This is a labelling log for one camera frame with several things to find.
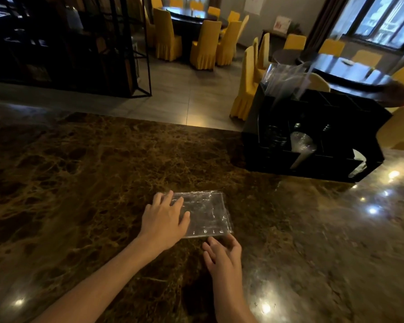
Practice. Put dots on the person's right hand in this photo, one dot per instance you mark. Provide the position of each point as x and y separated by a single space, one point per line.
224 262

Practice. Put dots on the person's left hand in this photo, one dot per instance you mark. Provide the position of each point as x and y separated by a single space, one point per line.
161 225

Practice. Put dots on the clear plastic bag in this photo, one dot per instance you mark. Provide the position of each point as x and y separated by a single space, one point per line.
208 215

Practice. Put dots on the stack of black lids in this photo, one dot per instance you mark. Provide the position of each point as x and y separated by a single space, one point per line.
276 136

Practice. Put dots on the stack of clear dome lids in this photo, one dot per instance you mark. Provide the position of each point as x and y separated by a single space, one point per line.
301 142

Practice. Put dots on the white lids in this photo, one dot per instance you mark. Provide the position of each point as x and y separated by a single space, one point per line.
358 164

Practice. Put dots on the black compartment organizer tray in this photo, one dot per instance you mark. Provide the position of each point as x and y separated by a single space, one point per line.
340 110

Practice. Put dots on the person's left forearm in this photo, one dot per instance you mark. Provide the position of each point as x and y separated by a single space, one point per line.
97 289

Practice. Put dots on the person's right forearm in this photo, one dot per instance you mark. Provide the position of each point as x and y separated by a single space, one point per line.
230 302

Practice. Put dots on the stack of clear cups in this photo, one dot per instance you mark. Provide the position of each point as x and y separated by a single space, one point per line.
326 127
297 125

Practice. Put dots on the group of yellow covered chairs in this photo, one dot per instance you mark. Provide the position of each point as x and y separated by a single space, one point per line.
245 94
205 47

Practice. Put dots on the black metal shelf divider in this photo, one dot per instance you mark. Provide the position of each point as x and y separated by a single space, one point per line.
87 70

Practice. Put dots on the clear plastic sleeve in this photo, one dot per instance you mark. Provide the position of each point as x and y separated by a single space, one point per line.
282 80

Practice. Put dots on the dark round dining table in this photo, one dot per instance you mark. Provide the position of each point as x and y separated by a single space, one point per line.
284 57
188 33

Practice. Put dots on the dark round turntable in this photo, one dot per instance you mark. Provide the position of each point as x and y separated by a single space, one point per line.
188 13
336 70

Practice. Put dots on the dark side table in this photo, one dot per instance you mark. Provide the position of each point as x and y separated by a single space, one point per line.
272 32

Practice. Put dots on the white jar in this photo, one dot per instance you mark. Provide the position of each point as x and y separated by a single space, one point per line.
74 18

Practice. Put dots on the white and red sign card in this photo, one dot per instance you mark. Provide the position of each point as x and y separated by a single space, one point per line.
282 25

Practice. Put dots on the white paper sheet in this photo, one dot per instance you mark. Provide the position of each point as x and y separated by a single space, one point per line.
347 62

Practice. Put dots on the small potted plant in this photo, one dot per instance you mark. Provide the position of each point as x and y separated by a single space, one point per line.
294 29

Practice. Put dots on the dark framed window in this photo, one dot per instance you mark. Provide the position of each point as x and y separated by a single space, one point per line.
387 20

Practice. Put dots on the white wall poster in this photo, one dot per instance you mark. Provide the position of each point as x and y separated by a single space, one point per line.
254 4

